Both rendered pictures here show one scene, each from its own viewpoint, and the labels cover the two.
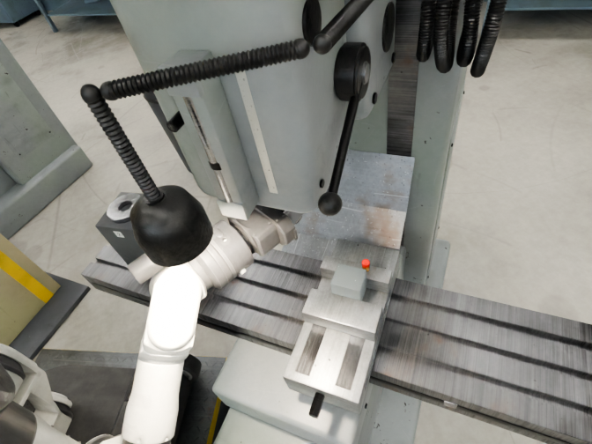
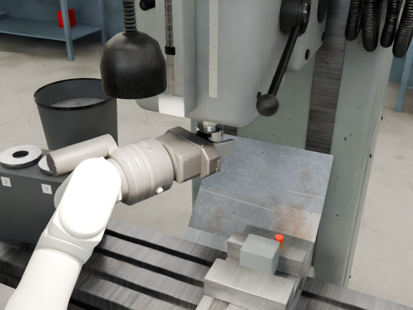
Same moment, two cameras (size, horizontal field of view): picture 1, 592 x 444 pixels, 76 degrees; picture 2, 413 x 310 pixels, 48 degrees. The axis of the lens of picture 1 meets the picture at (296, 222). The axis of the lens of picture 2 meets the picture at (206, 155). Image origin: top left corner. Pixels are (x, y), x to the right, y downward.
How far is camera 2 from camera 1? 0.27 m
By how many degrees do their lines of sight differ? 20
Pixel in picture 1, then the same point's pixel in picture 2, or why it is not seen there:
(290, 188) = (230, 91)
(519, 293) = not seen: outside the picture
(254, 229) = (179, 150)
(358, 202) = (270, 200)
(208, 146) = (170, 27)
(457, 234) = not seen: hidden behind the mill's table
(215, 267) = (137, 171)
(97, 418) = not seen: outside the picture
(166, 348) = (74, 231)
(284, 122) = (241, 16)
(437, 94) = (359, 88)
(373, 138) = (292, 131)
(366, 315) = (277, 288)
